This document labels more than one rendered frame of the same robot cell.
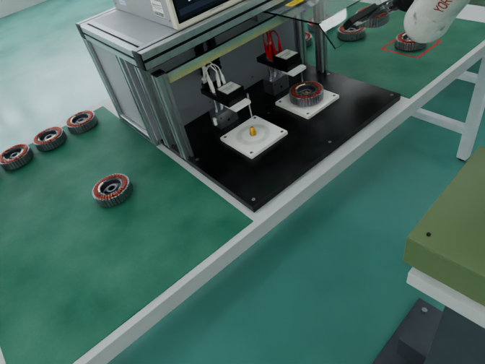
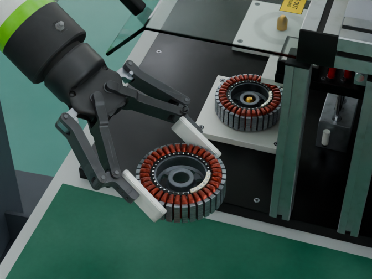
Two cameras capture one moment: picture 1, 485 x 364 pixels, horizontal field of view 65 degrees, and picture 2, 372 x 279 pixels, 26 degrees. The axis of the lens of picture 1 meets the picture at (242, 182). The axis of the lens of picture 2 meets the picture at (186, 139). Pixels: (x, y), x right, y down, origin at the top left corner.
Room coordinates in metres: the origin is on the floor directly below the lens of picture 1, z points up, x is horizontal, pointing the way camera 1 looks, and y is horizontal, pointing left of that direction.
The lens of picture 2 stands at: (1.78, -1.01, 1.66)
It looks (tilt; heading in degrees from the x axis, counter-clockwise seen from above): 43 degrees down; 139
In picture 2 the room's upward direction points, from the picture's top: straight up
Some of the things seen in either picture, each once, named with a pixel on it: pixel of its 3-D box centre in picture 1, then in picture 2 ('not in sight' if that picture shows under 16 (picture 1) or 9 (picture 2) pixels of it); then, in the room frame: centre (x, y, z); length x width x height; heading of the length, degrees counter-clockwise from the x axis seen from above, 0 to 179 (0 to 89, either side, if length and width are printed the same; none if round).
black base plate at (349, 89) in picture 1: (278, 120); (273, 79); (1.04, -0.16, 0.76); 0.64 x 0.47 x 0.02; 121
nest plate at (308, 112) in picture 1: (307, 100); (248, 113); (1.09, -0.27, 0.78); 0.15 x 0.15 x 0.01; 31
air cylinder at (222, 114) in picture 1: (224, 115); not in sight; (1.09, 0.01, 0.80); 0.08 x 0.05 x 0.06; 121
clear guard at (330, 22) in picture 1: (318, 11); (248, 10); (1.14, -0.34, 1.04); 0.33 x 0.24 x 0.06; 31
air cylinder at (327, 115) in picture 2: (276, 82); (336, 122); (1.21, -0.20, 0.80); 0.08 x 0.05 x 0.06; 121
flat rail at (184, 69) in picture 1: (247, 35); not in sight; (1.11, -0.12, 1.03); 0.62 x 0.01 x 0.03; 121
